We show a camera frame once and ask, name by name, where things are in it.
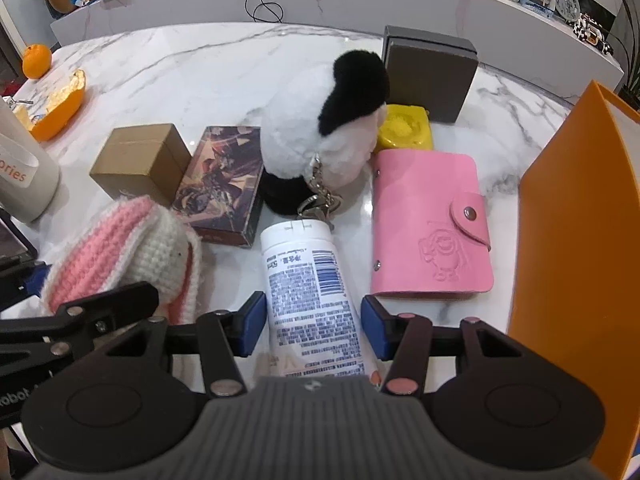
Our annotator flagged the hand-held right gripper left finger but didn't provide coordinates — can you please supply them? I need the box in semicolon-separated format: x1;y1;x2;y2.
95;290;268;397

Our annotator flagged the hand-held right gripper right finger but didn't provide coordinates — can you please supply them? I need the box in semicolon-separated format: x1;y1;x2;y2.
361;294;531;395

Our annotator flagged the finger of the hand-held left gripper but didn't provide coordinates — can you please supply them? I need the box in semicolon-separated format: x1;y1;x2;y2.
0;259;52;312
0;282;161;362

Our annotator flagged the white printed lotion tube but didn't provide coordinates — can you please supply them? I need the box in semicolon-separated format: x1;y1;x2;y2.
260;219;371;381

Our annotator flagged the pink white knitted pouch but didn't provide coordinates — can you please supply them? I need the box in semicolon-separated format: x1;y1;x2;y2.
39;196;203;323

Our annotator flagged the pink leather card holder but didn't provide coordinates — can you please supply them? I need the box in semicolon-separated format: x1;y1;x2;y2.
370;149;496;302

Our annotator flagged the illustrated card box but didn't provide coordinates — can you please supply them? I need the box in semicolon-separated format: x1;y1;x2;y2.
171;125;266;250

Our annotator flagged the panda plush keychain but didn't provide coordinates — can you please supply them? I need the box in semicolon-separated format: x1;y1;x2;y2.
260;51;391;233

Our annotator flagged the orange storage box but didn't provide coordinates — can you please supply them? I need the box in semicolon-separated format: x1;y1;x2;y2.
506;80;640;480

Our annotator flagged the black framed device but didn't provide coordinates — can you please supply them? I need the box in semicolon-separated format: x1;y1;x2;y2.
0;209;40;263

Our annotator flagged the white canister orange label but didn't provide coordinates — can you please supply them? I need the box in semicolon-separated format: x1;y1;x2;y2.
0;100;62;223

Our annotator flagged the brown cardboard box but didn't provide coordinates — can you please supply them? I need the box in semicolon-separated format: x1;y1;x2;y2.
89;123;192;208

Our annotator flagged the orange yellow bowl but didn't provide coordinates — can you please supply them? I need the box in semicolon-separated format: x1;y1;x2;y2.
15;69;87;142

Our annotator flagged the yellow plastic container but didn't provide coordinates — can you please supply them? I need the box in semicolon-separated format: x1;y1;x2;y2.
376;104;433;152

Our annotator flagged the orange fruit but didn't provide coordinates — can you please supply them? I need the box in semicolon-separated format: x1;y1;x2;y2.
21;44;53;80

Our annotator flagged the grey square box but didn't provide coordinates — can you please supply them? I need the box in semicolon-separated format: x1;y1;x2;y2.
381;25;479;125

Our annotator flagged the black white checkered toy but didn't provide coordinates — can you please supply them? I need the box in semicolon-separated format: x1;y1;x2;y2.
574;14;615;55

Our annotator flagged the green potted plant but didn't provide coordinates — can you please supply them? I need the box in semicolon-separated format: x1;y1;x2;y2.
609;0;640;103

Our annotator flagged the round patterned plate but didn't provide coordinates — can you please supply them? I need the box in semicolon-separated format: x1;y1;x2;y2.
554;0;582;24

